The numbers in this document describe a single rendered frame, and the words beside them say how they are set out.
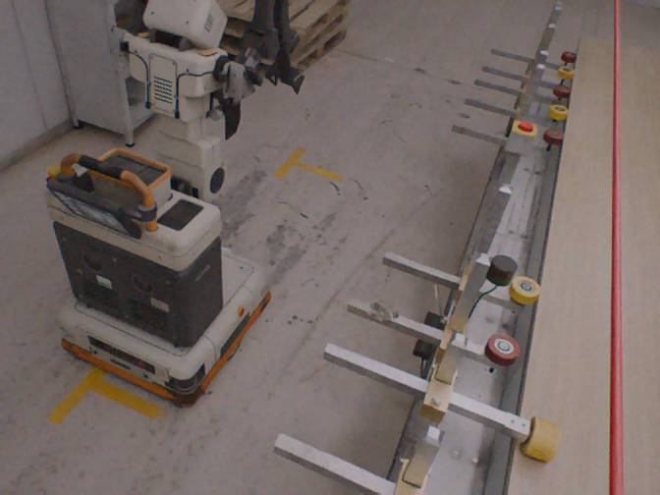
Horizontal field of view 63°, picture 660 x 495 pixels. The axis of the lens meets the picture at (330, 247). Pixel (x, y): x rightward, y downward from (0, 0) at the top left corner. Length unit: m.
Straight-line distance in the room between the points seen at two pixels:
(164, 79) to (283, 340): 1.23
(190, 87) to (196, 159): 0.30
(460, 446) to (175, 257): 0.99
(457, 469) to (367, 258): 1.59
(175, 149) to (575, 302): 1.41
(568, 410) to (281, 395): 1.25
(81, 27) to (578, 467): 3.17
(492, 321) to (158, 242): 1.11
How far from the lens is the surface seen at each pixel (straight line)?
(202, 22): 1.82
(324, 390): 2.34
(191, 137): 1.97
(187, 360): 2.08
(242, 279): 2.33
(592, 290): 1.74
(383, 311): 1.47
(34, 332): 2.67
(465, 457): 1.58
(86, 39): 3.55
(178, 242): 1.72
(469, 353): 1.47
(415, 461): 1.03
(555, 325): 1.57
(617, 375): 0.44
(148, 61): 1.89
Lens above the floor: 1.94
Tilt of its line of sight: 42 degrees down
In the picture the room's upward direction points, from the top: 8 degrees clockwise
